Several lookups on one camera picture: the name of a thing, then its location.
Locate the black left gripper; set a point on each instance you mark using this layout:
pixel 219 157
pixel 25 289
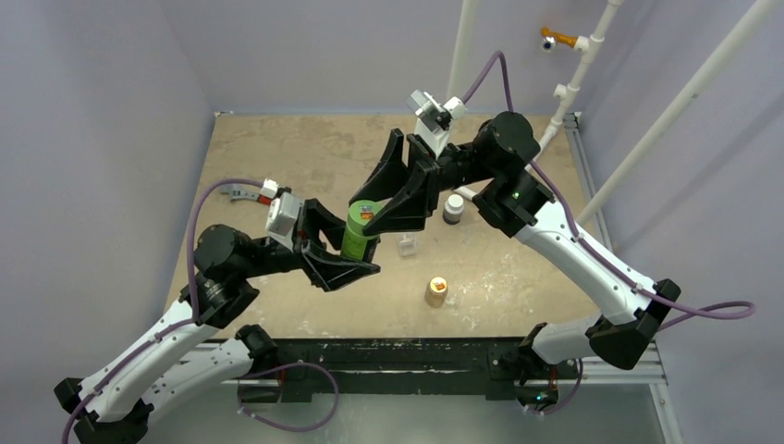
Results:
pixel 324 270

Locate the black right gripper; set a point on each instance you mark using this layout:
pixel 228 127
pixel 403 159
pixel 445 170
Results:
pixel 422 168

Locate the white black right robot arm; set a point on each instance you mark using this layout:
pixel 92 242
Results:
pixel 631 306

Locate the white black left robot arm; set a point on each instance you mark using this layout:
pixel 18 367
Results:
pixel 120 402

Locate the white capped dark pill bottle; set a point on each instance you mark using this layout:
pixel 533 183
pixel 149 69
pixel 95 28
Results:
pixel 453 209

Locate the green pill bottle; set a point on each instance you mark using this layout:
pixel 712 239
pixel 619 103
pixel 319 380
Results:
pixel 355 244

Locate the clear plastic pill organizer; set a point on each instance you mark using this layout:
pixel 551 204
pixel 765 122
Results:
pixel 407 244

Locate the amber pill bottle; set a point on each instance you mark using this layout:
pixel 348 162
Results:
pixel 436 292

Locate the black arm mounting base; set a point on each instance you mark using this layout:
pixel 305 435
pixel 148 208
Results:
pixel 498 369

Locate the aluminium extrusion frame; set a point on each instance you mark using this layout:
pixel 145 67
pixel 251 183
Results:
pixel 154 376

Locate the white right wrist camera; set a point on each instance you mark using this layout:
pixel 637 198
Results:
pixel 434 120

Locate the white PVC pipe frame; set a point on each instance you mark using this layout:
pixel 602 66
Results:
pixel 718 167

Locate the red handled adjustable wrench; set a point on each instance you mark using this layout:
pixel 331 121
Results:
pixel 245 190

